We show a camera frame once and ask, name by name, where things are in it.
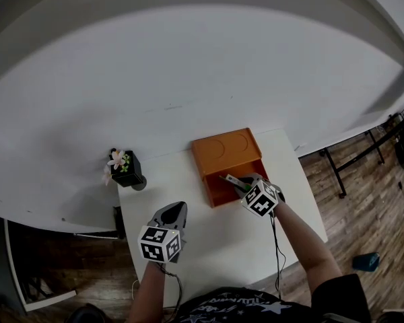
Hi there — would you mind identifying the whiteboard on black stand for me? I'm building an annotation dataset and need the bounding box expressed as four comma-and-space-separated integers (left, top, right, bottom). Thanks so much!
318, 111, 404, 200

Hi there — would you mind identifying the person's right forearm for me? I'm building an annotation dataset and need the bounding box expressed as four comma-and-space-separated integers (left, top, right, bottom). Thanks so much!
274, 200, 344, 308

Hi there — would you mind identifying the orange wooden box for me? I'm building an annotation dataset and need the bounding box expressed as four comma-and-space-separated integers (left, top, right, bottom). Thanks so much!
191, 127, 270, 209

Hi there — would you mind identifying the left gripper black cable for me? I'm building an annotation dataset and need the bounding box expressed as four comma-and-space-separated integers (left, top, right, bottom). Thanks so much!
158, 263, 184, 314

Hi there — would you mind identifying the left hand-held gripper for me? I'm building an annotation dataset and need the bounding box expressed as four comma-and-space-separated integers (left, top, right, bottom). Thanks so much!
137, 201, 189, 264

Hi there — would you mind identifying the grey round stand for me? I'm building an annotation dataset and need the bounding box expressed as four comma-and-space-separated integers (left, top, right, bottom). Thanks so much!
130, 176, 148, 192

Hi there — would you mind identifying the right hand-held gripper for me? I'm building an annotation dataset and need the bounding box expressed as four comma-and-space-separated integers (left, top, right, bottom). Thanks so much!
234, 172, 286, 219

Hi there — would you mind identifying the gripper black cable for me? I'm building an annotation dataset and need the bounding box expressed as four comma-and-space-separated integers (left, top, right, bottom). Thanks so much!
271, 212, 287, 299
158, 263, 184, 314

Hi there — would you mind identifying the person's left forearm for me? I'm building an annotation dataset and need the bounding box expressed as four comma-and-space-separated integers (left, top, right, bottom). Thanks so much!
127, 260, 171, 323

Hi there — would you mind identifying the person's black printed shirt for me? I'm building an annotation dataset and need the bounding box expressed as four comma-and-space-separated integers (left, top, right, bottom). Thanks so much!
174, 273, 372, 323

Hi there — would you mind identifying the black vase with flowers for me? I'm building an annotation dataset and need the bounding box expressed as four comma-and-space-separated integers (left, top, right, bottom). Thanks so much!
102, 148, 143, 188

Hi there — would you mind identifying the blue bag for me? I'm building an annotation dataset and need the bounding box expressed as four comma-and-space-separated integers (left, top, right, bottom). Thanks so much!
352, 252, 381, 273

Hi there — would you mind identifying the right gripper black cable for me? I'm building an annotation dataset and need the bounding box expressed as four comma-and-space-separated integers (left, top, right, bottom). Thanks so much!
271, 212, 287, 299

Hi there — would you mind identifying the green and white small item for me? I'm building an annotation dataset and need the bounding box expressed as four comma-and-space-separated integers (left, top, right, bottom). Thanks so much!
220, 174, 249, 191

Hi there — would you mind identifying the white desk frame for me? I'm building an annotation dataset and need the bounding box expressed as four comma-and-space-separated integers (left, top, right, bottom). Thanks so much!
3, 219, 78, 313

